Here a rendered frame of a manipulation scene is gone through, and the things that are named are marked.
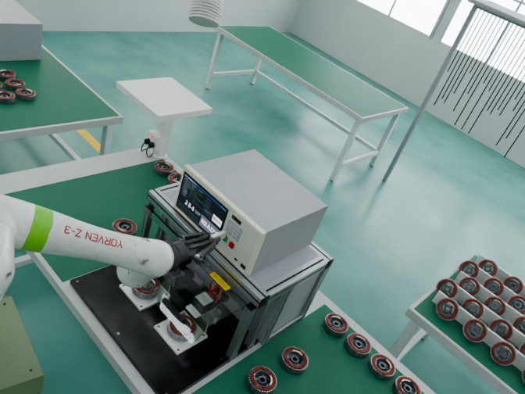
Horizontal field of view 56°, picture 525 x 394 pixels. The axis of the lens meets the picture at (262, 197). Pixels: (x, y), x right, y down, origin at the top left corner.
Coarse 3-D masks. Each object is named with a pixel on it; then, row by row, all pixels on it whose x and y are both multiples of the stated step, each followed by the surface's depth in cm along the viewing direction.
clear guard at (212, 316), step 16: (192, 272) 177; (208, 272) 179; (160, 288) 169; (176, 288) 168; (192, 288) 170; (208, 288) 173; (160, 304) 167; (176, 304) 165; (192, 304) 165; (208, 304) 167; (224, 304) 169; (240, 304) 171; (176, 320) 163; (192, 320) 161; (208, 320) 161; (192, 336) 159
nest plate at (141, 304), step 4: (124, 288) 198; (128, 288) 199; (124, 292) 198; (128, 292) 197; (132, 292) 198; (128, 296) 196; (132, 296) 196; (136, 296) 197; (132, 300) 195; (136, 300) 195; (140, 300) 196; (144, 300) 196; (148, 300) 197; (136, 304) 194; (140, 304) 194; (144, 304) 195; (148, 304) 195; (152, 304) 197; (140, 308) 193; (144, 308) 194
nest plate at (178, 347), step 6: (156, 324) 189; (162, 324) 190; (156, 330) 187; (162, 330) 187; (162, 336) 185; (168, 336) 186; (204, 336) 191; (168, 342) 184; (174, 342) 184; (180, 342) 185; (186, 342) 186; (174, 348) 182; (180, 348) 183; (186, 348) 184
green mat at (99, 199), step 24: (120, 168) 270; (144, 168) 276; (24, 192) 231; (48, 192) 236; (72, 192) 241; (96, 192) 247; (120, 192) 253; (144, 192) 259; (72, 216) 228; (96, 216) 233; (120, 216) 238; (72, 264) 204; (96, 264) 208
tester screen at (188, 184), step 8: (184, 176) 186; (184, 184) 188; (192, 184) 184; (184, 192) 189; (192, 192) 186; (200, 192) 182; (184, 200) 190; (192, 200) 187; (200, 200) 183; (208, 200) 180; (200, 208) 185; (208, 208) 181; (216, 208) 178; (200, 216) 186; (216, 216) 179; (224, 216) 176
